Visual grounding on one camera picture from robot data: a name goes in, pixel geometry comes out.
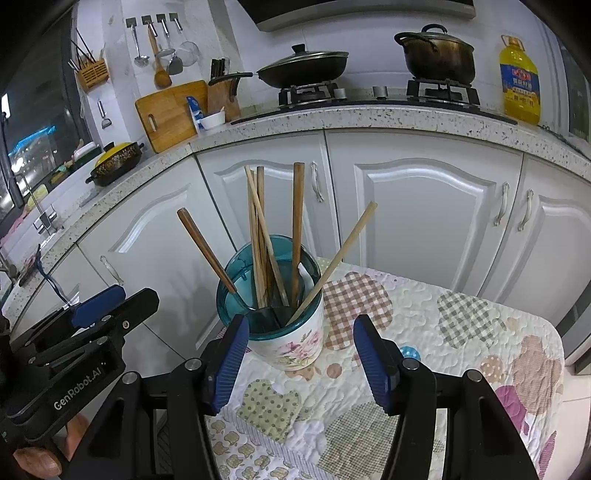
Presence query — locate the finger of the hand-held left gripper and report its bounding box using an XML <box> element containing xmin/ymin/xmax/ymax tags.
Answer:
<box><xmin>27</xmin><ymin>288</ymin><xmax>160</xmax><ymax>366</ymax></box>
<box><xmin>9</xmin><ymin>285</ymin><xmax>126</xmax><ymax>346</ymax></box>

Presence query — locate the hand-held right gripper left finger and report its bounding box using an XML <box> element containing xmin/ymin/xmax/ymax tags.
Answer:
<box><xmin>60</xmin><ymin>314</ymin><xmax>251</xmax><ymax>480</ymax></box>

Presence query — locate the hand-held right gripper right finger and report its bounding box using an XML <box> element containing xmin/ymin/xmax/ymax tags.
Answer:
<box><xmin>353</xmin><ymin>314</ymin><xmax>541</xmax><ymax>480</ymax></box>

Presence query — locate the floral utensil holder teal rim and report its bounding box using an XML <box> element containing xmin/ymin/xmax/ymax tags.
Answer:
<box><xmin>216</xmin><ymin>234</ymin><xmax>324</xmax><ymax>371</ymax></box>

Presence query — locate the dark brown wooden chopstick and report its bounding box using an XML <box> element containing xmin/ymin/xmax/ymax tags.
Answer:
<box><xmin>177</xmin><ymin>208</ymin><xmax>239</xmax><ymax>296</ymax></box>

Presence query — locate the white ceramic spoon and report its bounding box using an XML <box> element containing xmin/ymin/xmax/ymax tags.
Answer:
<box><xmin>298</xmin><ymin>263</ymin><xmax>320</xmax><ymax>296</ymax></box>

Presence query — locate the person's left hand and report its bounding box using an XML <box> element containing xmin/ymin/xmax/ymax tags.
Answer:
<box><xmin>13</xmin><ymin>412</ymin><xmax>92</xmax><ymax>479</ymax></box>

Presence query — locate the patchwork quilted cloth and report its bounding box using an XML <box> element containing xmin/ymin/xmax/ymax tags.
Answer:
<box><xmin>203</xmin><ymin>256</ymin><xmax>566</xmax><ymax>480</ymax></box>

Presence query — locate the white cabinet door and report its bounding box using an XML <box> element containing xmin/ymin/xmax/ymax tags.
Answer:
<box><xmin>195</xmin><ymin>134</ymin><xmax>345</xmax><ymax>273</ymax></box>
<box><xmin>505</xmin><ymin>154</ymin><xmax>591</xmax><ymax>324</ymax></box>
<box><xmin>324</xmin><ymin>130</ymin><xmax>525</xmax><ymax>296</ymax></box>
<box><xmin>74</xmin><ymin>157</ymin><xmax>222</xmax><ymax>352</ymax></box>

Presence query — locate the metal faucet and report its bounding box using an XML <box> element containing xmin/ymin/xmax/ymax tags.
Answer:
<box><xmin>11</xmin><ymin>173</ymin><xmax>58</xmax><ymax>236</ymax></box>

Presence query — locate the yellow lidded casserole pan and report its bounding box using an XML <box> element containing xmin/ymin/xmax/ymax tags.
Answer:
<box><xmin>84</xmin><ymin>141</ymin><xmax>145</xmax><ymax>188</ymax></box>

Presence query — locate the slotted wooden cutting board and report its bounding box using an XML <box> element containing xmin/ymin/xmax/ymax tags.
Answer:
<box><xmin>135</xmin><ymin>88</ymin><xmax>200</xmax><ymax>154</ymax></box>

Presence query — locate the dark window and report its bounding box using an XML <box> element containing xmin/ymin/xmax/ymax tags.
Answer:
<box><xmin>0</xmin><ymin>9</ymin><xmax>93</xmax><ymax>208</ymax></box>

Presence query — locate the white bowl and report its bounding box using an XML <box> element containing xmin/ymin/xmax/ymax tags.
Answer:
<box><xmin>198</xmin><ymin>111</ymin><xmax>227</xmax><ymax>131</ymax></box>

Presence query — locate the blue white carton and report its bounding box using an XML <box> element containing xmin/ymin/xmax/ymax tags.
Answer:
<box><xmin>185</xmin><ymin>95</ymin><xmax>206</xmax><ymax>134</ymax></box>

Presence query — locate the wooden knife block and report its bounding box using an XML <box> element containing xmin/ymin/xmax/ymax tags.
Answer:
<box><xmin>206</xmin><ymin>58</ymin><xmax>242</xmax><ymax>123</ymax></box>

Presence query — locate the plain wooden cutting board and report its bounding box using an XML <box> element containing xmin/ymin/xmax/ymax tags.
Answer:
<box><xmin>168</xmin><ymin>80</ymin><xmax>209</xmax><ymax>134</ymax></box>

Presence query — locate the wooden spatula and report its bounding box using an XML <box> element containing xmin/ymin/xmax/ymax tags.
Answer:
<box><xmin>147</xmin><ymin>25</ymin><xmax>173</xmax><ymax>89</ymax></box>

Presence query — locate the metal turner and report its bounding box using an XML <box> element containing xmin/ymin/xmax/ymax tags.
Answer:
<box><xmin>161</xmin><ymin>25</ymin><xmax>184</xmax><ymax>76</ymax></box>

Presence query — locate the metal ladle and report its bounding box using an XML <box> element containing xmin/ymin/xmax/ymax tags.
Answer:
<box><xmin>133</xmin><ymin>23</ymin><xmax>151</xmax><ymax>66</ymax></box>

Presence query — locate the mesh strainer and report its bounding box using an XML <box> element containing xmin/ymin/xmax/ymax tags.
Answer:
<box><xmin>175</xmin><ymin>28</ymin><xmax>201</xmax><ymax>65</ymax></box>

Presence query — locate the black gas stove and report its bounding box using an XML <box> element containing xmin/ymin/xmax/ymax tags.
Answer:
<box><xmin>229</xmin><ymin>79</ymin><xmax>518</xmax><ymax>126</ymax></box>

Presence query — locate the black wok with lid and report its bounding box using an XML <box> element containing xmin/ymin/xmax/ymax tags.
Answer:
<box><xmin>208</xmin><ymin>44</ymin><xmax>350</xmax><ymax>90</ymax></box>

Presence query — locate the black lidded stockpot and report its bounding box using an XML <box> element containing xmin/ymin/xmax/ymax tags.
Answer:
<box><xmin>394</xmin><ymin>24</ymin><xmax>476</xmax><ymax>84</ymax></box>

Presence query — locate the yellow oil bottle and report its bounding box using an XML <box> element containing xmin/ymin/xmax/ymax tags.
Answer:
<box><xmin>499</xmin><ymin>34</ymin><xmax>542</xmax><ymax>125</ymax></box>

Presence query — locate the white framed glass door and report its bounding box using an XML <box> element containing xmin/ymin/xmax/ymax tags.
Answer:
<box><xmin>549</xmin><ymin>28</ymin><xmax>591</xmax><ymax>144</ymax></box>

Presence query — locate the black range hood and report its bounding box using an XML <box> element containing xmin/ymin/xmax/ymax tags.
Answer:
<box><xmin>235</xmin><ymin>0</ymin><xmax>476</xmax><ymax>32</ymax></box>

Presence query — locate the metal cabinet handle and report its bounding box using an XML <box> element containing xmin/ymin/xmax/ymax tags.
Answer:
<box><xmin>310</xmin><ymin>161</ymin><xmax>325</xmax><ymax>203</ymax></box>
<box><xmin>517</xmin><ymin>188</ymin><xmax>535</xmax><ymax>232</ymax></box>
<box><xmin>99</xmin><ymin>255</ymin><xmax>124</xmax><ymax>286</ymax></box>
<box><xmin>493</xmin><ymin>181</ymin><xmax>510</xmax><ymax>227</ymax></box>

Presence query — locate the blue cable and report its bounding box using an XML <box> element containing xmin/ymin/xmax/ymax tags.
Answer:
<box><xmin>36</xmin><ymin>256</ymin><xmax>72</xmax><ymax>308</ymax></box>

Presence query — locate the bamboo wall chopstick holder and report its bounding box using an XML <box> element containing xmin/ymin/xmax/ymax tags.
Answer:
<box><xmin>68</xmin><ymin>28</ymin><xmax>112</xmax><ymax>92</ymax></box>

